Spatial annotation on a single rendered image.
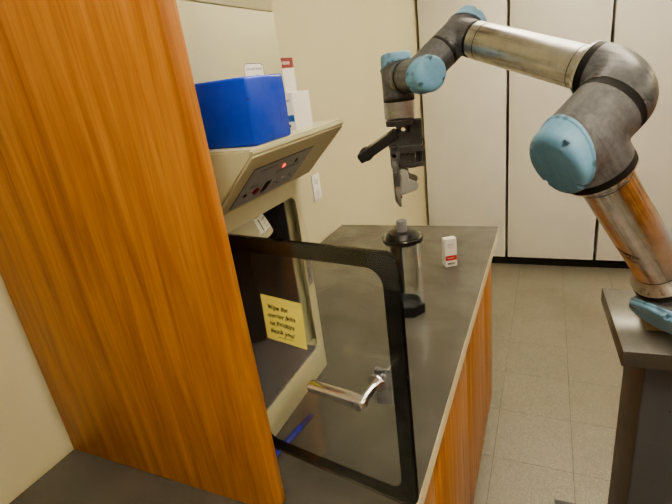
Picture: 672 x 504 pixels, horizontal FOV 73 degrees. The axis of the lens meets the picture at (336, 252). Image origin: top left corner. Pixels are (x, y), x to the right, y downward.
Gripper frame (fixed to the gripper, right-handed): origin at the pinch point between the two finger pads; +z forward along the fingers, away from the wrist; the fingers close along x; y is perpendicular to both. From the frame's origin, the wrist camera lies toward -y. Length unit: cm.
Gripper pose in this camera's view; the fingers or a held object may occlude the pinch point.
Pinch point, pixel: (397, 198)
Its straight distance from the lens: 122.0
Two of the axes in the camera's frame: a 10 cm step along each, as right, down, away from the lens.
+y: 9.8, -0.6, -1.8
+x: 1.5, -3.7, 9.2
